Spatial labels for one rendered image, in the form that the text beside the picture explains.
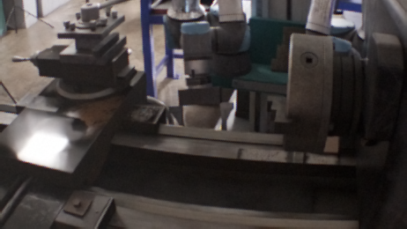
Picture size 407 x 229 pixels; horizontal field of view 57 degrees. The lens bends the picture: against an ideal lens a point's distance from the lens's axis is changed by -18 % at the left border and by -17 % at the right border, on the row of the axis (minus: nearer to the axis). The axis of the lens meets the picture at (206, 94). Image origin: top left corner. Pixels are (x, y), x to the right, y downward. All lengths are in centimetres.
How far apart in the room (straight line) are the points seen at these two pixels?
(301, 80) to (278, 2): 116
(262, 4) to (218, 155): 91
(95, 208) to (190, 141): 41
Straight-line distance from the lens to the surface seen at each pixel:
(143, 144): 124
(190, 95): 139
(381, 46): 69
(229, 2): 151
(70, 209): 98
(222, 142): 124
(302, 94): 82
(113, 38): 130
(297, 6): 195
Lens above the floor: 152
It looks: 28 degrees down
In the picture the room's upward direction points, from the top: 2 degrees counter-clockwise
